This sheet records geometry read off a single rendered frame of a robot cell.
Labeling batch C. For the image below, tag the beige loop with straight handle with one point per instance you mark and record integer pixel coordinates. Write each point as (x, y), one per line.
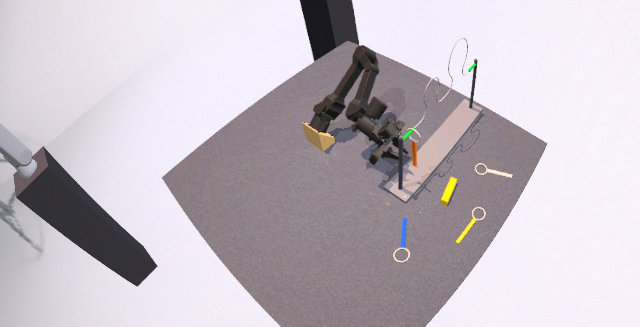
(493, 172)

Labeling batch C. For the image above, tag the yellow handle with white loop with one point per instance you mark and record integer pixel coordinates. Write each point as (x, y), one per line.
(470, 225)

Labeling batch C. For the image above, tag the white loop with blue handle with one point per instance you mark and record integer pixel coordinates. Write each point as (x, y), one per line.
(404, 226)

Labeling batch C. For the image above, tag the orange curved bar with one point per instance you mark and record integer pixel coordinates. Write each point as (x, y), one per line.
(414, 146)

